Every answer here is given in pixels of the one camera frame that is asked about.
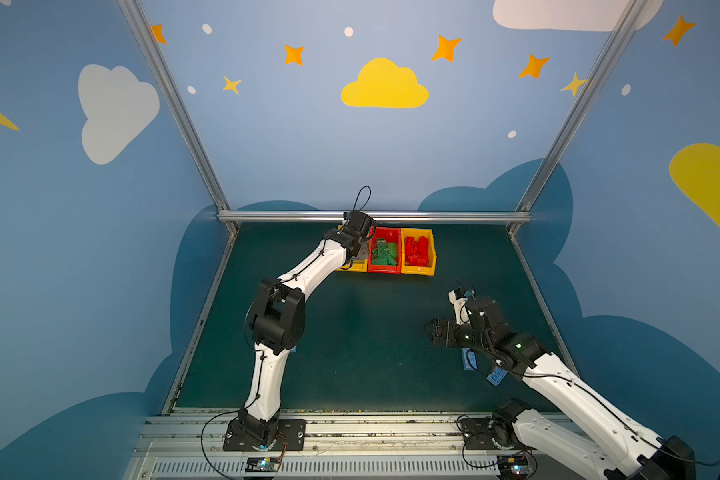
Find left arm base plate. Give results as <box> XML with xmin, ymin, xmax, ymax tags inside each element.
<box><xmin>222</xmin><ymin>419</ymin><xmax>306</xmax><ymax>452</ymax></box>

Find left yellow plastic bin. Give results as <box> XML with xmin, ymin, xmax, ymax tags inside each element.
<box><xmin>336</xmin><ymin>225</ymin><xmax>369</xmax><ymax>273</ymax></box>

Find left green circuit board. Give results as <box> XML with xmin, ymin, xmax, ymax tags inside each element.
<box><xmin>245</xmin><ymin>457</ymin><xmax>280</xmax><ymax>473</ymax></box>

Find yellow plastic bin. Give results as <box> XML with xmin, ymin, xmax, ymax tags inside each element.
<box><xmin>400</xmin><ymin>228</ymin><xmax>437</xmax><ymax>276</ymax></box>
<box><xmin>336</xmin><ymin>225</ymin><xmax>369</xmax><ymax>273</ymax></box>

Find aluminium frame post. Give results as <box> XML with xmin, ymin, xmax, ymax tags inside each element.
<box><xmin>117</xmin><ymin>0</ymin><xmax>229</xmax><ymax>215</ymax></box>
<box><xmin>515</xmin><ymin>0</ymin><xmax>649</xmax><ymax>222</ymax></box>

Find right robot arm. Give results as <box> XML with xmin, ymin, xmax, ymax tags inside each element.
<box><xmin>425</xmin><ymin>289</ymin><xmax>697</xmax><ymax>479</ymax></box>

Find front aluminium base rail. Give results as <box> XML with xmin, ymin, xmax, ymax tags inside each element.
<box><xmin>124</xmin><ymin>408</ymin><xmax>512</xmax><ymax>479</ymax></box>

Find left aluminium frame post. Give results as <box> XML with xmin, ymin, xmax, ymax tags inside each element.
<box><xmin>117</xmin><ymin>0</ymin><xmax>229</xmax><ymax>215</ymax></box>

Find blue lego plate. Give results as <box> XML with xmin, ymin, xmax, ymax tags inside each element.
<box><xmin>485</xmin><ymin>367</ymin><xmax>507</xmax><ymax>387</ymax></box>

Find right green circuit board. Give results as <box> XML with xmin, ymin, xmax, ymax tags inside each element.
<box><xmin>496</xmin><ymin>455</ymin><xmax>534</xmax><ymax>480</ymax></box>

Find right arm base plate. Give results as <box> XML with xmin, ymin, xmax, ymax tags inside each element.
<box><xmin>456</xmin><ymin>398</ymin><xmax>531</xmax><ymax>451</ymax></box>

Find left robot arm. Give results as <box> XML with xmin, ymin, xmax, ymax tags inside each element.
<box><xmin>238</xmin><ymin>210</ymin><xmax>375</xmax><ymax>445</ymax></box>

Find right yellow plastic bin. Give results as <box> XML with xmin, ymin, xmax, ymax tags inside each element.
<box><xmin>400</xmin><ymin>228</ymin><xmax>437</xmax><ymax>276</ymax></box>

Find green circuit board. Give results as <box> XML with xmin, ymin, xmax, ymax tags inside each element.
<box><xmin>245</xmin><ymin>457</ymin><xmax>280</xmax><ymax>473</ymax></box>
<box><xmin>496</xmin><ymin>455</ymin><xmax>534</xmax><ymax>480</ymax></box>

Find green lego brick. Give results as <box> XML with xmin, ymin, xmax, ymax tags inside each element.
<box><xmin>371</xmin><ymin>238</ymin><xmax>398</xmax><ymax>267</ymax></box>

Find blue lego brick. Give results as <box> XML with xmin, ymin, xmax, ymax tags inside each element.
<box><xmin>462</xmin><ymin>348</ymin><xmax>478</xmax><ymax>371</ymax></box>

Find red plastic bin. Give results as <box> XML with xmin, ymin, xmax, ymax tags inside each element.
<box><xmin>368</xmin><ymin>227</ymin><xmax>402</xmax><ymax>274</ymax></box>

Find red lego brick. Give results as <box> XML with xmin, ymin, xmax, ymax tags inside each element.
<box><xmin>404</xmin><ymin>235</ymin><xmax>431</xmax><ymax>267</ymax></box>

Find right aluminium frame post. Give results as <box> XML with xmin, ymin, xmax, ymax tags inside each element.
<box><xmin>515</xmin><ymin>0</ymin><xmax>649</xmax><ymax>222</ymax></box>

